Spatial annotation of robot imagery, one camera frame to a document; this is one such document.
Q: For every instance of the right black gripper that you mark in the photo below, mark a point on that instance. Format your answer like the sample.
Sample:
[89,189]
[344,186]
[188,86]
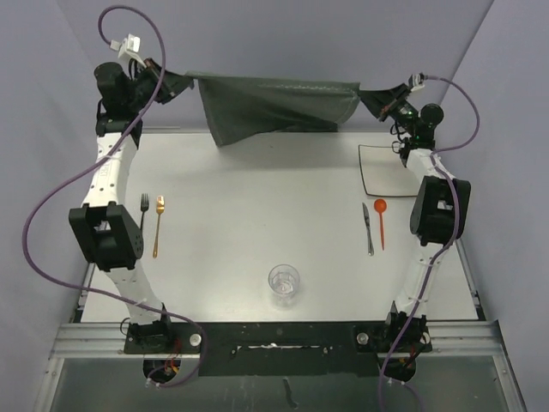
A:
[379,101]

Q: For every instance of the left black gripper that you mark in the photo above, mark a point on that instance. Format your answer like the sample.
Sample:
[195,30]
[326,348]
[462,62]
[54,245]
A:
[171,84]

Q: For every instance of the grey cloth placemat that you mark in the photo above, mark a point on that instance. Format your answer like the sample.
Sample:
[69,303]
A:
[238,107]

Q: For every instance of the white square plate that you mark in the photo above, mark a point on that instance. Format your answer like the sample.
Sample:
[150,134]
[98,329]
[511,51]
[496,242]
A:
[383,174]

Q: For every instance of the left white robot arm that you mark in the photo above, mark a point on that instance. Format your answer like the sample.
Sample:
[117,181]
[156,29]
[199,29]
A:
[107,234]

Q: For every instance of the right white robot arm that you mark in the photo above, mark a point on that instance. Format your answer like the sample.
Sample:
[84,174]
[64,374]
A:
[440,209]

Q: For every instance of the orange plastic spoon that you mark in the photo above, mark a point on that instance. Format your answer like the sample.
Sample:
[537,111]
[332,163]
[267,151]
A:
[380,206]

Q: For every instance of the black fork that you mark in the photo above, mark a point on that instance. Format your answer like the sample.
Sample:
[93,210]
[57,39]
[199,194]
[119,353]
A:
[144,207]

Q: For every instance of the silver table knife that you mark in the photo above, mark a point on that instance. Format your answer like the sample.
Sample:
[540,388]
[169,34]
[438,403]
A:
[367,220]

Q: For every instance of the clear plastic cup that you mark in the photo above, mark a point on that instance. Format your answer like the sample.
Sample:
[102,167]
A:
[284,283]

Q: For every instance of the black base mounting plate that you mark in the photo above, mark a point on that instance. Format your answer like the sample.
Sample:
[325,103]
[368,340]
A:
[292,349]

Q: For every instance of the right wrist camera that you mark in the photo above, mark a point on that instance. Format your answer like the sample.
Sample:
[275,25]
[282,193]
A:
[416,82]

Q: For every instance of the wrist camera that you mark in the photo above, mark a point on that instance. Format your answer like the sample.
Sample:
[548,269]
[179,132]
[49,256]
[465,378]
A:
[128,48]
[416,82]

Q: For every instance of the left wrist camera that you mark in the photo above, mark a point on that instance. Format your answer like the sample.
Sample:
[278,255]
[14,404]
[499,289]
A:
[128,48]

